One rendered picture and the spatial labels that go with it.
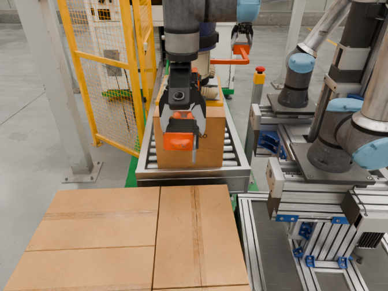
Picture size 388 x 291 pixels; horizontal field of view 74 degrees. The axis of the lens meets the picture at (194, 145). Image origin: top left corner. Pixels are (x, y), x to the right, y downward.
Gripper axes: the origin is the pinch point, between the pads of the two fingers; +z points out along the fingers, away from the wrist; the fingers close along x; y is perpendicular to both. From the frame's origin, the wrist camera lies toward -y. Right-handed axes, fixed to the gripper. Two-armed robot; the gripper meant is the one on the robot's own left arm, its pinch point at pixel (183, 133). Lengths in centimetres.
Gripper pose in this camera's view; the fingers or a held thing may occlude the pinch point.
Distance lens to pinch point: 67.1
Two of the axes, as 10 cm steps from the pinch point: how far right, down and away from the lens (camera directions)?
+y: 0.5, -5.6, 8.3
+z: 0.0, 8.3, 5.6
